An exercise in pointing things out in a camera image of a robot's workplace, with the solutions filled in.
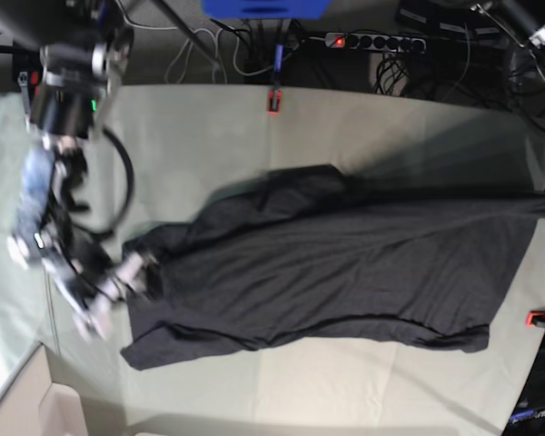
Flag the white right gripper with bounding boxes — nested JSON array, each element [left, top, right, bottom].
[[74, 252, 156, 341]]

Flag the black t-shirt with colourful print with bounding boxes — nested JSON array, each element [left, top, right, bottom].
[[121, 165, 545, 371]]

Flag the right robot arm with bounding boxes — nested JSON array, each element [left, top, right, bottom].
[[7, 1, 153, 338]]

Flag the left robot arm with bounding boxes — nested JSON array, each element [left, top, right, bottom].
[[469, 1, 545, 136]]

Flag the red black clamp right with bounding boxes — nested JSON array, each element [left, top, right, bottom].
[[525, 310, 545, 334]]

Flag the red black clamp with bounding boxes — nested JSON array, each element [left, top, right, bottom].
[[267, 88, 282, 114], [525, 310, 545, 334], [17, 71, 41, 116]]

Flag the light green table cloth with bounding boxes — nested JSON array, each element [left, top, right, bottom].
[[0, 85, 545, 435]]

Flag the red black clamp left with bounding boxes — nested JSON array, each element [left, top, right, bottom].
[[17, 71, 41, 116]]

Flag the black power strip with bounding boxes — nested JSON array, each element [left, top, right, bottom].
[[322, 33, 427, 55]]

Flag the red black clamp middle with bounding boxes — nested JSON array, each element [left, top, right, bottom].
[[267, 88, 282, 114]]

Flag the blue box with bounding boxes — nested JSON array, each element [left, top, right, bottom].
[[201, 0, 331, 19]]

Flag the white cable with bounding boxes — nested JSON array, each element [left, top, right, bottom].
[[117, 0, 273, 85]]

